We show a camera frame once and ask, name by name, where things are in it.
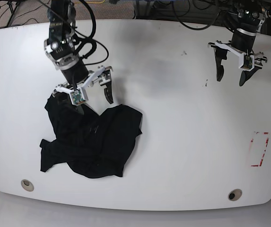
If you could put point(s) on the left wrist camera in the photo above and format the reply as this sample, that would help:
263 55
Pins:
246 62

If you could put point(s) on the left table grommet hole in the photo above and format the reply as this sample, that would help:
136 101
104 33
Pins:
27 185

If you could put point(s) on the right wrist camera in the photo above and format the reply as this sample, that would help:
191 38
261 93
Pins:
78 97

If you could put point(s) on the red tape rectangle marking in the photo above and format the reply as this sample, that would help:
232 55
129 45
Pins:
257 148

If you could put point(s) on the black t-shirt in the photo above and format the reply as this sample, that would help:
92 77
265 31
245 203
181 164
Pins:
93 145

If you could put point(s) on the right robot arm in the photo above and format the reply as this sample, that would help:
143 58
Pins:
61 15

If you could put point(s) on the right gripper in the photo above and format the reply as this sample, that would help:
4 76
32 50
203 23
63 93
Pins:
67 56

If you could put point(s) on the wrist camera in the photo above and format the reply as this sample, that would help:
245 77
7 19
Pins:
246 62
78 97

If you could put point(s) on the black tripod stand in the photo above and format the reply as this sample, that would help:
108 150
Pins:
11 11

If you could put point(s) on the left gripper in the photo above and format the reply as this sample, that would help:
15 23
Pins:
242 42

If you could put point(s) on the right table grommet hole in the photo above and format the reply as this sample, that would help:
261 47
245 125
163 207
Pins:
235 194

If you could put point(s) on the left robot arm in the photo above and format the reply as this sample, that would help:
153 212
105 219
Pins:
245 22

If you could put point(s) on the table grommet hole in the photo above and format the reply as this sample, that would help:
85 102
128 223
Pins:
27 185
235 194

